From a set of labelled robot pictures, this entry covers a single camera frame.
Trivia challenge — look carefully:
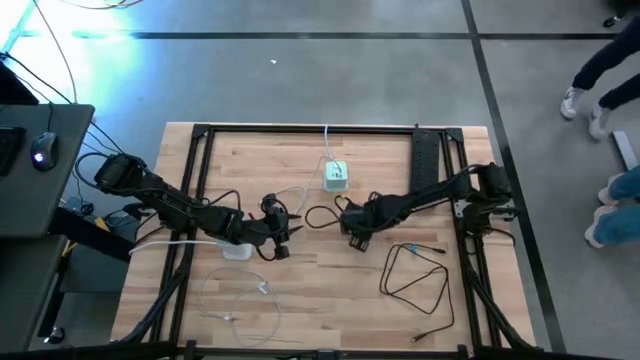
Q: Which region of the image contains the black desk leg beam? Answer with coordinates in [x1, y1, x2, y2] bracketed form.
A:
[47, 206, 146, 264]

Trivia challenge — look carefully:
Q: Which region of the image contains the white cube power cord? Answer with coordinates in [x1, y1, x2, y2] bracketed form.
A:
[323, 123, 335, 162]

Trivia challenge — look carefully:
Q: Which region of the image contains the black computer mouse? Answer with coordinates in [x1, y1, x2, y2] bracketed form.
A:
[29, 131, 60, 172]

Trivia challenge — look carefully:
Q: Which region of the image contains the black chair base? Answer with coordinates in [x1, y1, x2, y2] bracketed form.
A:
[602, 0, 640, 29]

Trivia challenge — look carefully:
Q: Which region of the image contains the mint green power cube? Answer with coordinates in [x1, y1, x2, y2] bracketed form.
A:
[323, 159, 350, 194]

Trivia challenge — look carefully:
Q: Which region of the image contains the person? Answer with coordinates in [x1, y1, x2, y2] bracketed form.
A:
[559, 17, 640, 141]
[583, 164, 640, 250]

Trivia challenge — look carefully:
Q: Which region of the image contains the short white USB cable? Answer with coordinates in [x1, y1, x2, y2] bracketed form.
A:
[273, 154, 346, 216]

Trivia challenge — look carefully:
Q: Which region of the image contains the grey metal bar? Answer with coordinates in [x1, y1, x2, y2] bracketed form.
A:
[612, 130, 640, 171]

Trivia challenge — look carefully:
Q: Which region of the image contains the long white USB cable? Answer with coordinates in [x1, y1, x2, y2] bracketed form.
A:
[197, 266, 283, 348]

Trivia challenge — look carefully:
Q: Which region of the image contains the black keyboard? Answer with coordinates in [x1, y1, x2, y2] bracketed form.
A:
[0, 126, 27, 177]

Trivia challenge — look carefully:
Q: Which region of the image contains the white power strip tower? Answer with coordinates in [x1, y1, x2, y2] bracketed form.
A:
[219, 239, 254, 262]

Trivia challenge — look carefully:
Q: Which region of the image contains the black caster wheel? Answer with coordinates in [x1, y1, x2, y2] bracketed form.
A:
[42, 325, 66, 346]

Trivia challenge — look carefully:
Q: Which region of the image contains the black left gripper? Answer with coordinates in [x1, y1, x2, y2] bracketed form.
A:
[243, 203, 305, 248]

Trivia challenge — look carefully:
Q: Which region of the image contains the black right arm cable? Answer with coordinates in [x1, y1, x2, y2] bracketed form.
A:
[304, 194, 347, 231]

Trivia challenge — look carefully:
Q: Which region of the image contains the black desk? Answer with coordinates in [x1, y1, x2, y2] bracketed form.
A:
[0, 103, 96, 239]

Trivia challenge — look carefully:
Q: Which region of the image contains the black USB cable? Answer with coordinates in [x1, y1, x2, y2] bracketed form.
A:
[378, 242, 456, 344]

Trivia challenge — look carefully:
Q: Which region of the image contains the long black power strip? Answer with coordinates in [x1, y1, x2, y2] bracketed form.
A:
[410, 124, 442, 194]

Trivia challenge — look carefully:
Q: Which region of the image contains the black monitor corner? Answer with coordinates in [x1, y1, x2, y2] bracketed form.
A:
[0, 59, 40, 106]

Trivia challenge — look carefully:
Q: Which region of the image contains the white tower power cord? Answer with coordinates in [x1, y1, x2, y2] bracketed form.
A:
[128, 239, 224, 256]

